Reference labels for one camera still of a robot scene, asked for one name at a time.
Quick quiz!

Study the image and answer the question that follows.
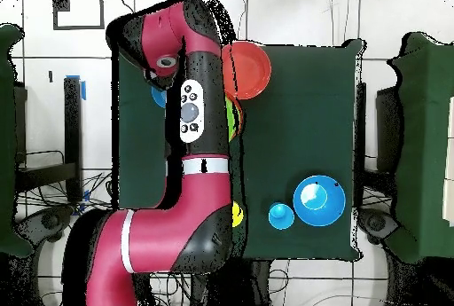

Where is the green bowl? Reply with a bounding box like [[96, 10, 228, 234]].
[[225, 96, 239, 140]]

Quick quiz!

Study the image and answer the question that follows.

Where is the orange bowl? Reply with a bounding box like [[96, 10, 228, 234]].
[[221, 40, 272, 100], [228, 93, 245, 143]]

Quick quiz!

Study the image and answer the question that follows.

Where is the small blue bowl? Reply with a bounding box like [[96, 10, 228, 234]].
[[151, 85, 168, 109]]

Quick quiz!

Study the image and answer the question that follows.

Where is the yellow cup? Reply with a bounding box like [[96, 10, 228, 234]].
[[231, 200, 246, 228]]

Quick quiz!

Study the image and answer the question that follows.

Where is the dark green tablecloth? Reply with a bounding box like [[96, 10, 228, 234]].
[[110, 35, 364, 262]]

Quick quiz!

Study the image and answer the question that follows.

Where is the light blue cup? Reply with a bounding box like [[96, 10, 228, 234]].
[[267, 201, 296, 231]]

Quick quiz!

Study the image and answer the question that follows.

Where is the large blue bowl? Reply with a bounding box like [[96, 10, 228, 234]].
[[293, 175, 347, 228]]

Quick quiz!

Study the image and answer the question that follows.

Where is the green cloth side table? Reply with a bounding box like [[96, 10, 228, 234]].
[[384, 31, 454, 265], [0, 23, 34, 258]]

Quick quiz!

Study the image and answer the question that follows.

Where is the tangle of cables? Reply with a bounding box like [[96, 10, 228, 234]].
[[17, 170, 114, 215]]

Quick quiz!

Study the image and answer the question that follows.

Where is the black metal frame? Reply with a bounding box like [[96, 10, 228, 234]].
[[13, 76, 84, 202]]

